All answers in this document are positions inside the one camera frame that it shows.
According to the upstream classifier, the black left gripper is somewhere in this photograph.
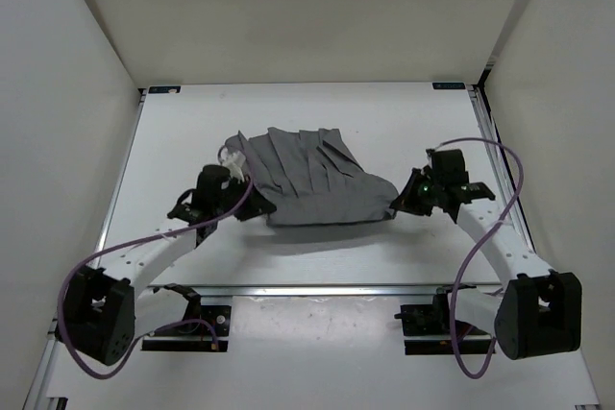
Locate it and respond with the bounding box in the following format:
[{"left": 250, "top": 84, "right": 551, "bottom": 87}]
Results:
[{"left": 213, "top": 174, "right": 275, "bottom": 221}]

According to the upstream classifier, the grey pleated skirt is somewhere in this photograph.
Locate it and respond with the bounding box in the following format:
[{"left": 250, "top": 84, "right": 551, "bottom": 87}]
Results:
[{"left": 224, "top": 128, "right": 398, "bottom": 228}]

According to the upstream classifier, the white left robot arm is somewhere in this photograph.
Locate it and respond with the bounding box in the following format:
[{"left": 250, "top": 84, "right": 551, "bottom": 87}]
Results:
[{"left": 55, "top": 164, "right": 276, "bottom": 369}]

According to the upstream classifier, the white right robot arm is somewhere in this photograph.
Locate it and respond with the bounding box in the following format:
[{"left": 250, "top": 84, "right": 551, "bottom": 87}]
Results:
[{"left": 392, "top": 150, "right": 582, "bottom": 360}]

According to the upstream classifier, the blue label right corner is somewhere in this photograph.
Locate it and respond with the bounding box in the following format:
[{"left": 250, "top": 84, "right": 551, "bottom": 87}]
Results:
[{"left": 431, "top": 82, "right": 466, "bottom": 90}]

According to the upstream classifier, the blue label corner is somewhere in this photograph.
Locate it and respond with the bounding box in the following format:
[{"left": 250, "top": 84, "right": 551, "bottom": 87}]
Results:
[
  {"left": 431, "top": 82, "right": 466, "bottom": 90},
  {"left": 148, "top": 85, "right": 182, "bottom": 94}
]

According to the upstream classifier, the blue label left corner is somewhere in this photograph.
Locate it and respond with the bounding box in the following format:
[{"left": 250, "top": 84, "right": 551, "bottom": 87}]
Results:
[{"left": 148, "top": 85, "right": 182, "bottom": 94}]

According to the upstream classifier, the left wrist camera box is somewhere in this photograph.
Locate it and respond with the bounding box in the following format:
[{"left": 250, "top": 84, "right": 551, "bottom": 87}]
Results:
[{"left": 218, "top": 149, "right": 246, "bottom": 182}]

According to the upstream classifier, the aluminium frame rail right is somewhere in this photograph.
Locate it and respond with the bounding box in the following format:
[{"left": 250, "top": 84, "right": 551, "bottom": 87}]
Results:
[{"left": 470, "top": 84, "right": 552, "bottom": 296}]

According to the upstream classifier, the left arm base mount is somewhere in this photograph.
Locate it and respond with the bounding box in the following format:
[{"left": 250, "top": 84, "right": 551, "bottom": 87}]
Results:
[{"left": 136, "top": 283, "right": 232, "bottom": 353}]

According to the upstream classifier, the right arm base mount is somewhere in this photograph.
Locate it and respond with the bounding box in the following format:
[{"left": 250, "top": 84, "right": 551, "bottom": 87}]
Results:
[{"left": 394, "top": 285, "right": 490, "bottom": 356}]

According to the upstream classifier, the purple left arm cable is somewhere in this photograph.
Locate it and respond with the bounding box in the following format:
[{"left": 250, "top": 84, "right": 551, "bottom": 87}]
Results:
[{"left": 56, "top": 144, "right": 255, "bottom": 380}]

